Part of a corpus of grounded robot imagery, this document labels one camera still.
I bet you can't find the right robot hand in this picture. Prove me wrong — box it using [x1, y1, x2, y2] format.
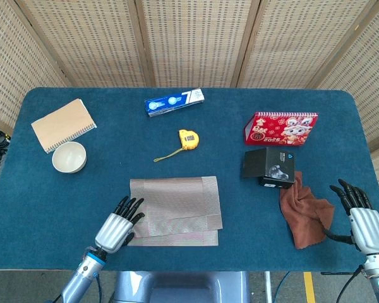
[323, 178, 379, 256]

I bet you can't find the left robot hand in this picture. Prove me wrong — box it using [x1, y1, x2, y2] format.
[94, 195, 145, 254]

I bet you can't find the brown woven placemat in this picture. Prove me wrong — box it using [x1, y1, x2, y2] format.
[126, 175, 224, 247]

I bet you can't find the beige bowl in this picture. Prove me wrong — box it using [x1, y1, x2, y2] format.
[51, 141, 88, 174]

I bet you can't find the brown cloth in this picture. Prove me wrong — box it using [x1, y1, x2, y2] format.
[279, 170, 335, 250]

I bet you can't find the blue tablecloth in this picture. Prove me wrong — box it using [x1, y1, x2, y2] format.
[0, 86, 379, 273]

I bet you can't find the grey-blue robot torso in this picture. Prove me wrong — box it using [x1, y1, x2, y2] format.
[113, 270, 251, 303]

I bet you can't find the black cardboard box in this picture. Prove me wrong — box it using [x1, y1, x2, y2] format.
[241, 146, 296, 190]

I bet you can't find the white table leg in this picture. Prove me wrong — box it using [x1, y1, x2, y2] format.
[263, 271, 272, 303]

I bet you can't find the yellow tape measure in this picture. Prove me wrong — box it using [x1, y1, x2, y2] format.
[153, 129, 200, 163]

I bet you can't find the tan spiral notebook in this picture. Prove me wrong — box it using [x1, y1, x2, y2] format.
[30, 98, 98, 155]

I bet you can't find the red desk calendar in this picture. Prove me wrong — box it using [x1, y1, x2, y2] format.
[243, 111, 319, 147]

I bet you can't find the blue white toothpaste box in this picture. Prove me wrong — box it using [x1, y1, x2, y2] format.
[144, 88, 206, 117]

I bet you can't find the woven rattan folding screen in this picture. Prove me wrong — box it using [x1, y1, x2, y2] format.
[0, 0, 379, 222]

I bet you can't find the blue cable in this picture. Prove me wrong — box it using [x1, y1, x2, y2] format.
[273, 271, 291, 303]
[94, 273, 104, 303]

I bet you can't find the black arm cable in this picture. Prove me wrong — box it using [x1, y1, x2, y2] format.
[337, 266, 367, 303]

